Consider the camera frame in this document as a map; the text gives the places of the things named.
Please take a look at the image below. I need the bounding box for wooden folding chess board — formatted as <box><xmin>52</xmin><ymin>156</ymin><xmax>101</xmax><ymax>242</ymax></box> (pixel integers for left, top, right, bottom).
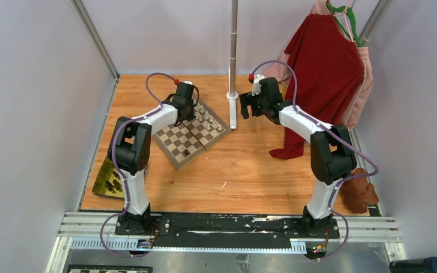
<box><xmin>152</xmin><ymin>95</ymin><xmax>232</xmax><ymax>169</ymax></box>

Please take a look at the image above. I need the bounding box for gold metal tray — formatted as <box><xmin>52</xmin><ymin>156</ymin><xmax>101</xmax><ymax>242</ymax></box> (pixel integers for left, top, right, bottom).
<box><xmin>92</xmin><ymin>158</ymin><xmax>125</xmax><ymax>200</ymax></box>

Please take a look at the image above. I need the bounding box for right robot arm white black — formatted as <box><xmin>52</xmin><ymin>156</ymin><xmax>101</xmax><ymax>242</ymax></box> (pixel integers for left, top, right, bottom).
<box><xmin>239</xmin><ymin>75</ymin><xmax>357</xmax><ymax>238</ymax></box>

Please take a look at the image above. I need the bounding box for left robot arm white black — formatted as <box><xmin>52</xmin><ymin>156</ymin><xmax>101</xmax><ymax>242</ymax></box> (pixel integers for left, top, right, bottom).
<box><xmin>108</xmin><ymin>81</ymin><xmax>197</xmax><ymax>235</ymax></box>

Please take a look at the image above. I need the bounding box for pink garment on hanger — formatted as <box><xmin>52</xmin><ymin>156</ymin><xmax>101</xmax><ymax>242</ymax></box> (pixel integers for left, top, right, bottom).
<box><xmin>262</xmin><ymin>0</ymin><xmax>374</xmax><ymax>133</ymax></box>

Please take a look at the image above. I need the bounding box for white stand base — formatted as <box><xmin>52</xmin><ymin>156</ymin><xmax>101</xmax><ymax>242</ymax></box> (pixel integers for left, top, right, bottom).
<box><xmin>226</xmin><ymin>91</ymin><xmax>238</xmax><ymax>129</ymax></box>

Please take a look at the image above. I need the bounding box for red shirt on hanger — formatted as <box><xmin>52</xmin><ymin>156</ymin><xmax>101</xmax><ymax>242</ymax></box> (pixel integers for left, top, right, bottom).
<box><xmin>269</xmin><ymin>13</ymin><xmax>365</xmax><ymax>160</ymax></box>

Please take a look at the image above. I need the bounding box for grey metal stand pole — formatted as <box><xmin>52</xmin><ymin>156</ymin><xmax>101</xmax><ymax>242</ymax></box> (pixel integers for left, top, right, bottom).
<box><xmin>226</xmin><ymin>0</ymin><xmax>238</xmax><ymax>100</ymax></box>

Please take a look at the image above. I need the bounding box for green clothes hanger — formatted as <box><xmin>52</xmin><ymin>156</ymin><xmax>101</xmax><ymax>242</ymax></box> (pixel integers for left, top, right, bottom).
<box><xmin>326</xmin><ymin>1</ymin><xmax>362</xmax><ymax>47</ymax></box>

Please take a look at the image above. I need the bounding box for brown crumpled cloth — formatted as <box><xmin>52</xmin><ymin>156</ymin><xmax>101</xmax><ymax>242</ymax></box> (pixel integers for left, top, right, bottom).
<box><xmin>339</xmin><ymin>177</ymin><xmax>380</xmax><ymax>214</ymax></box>

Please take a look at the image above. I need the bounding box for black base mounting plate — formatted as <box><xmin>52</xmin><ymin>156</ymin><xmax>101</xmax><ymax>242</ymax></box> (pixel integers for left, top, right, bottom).
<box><xmin>115</xmin><ymin>213</ymin><xmax>340</xmax><ymax>249</ymax></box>

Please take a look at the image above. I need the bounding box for dark blue bottle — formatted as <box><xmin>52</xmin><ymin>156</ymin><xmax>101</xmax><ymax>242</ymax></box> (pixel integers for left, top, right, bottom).
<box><xmin>389</xmin><ymin>257</ymin><xmax>437</xmax><ymax>273</ymax></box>

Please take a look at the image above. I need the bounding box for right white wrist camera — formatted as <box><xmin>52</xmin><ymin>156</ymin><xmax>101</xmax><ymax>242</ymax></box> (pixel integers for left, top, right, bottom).
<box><xmin>249</xmin><ymin>73</ymin><xmax>265</xmax><ymax>96</ymax></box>

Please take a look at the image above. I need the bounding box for aluminium rail frame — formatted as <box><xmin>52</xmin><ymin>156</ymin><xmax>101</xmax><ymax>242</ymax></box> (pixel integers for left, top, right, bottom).
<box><xmin>46</xmin><ymin>212</ymin><xmax>406</xmax><ymax>272</ymax></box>

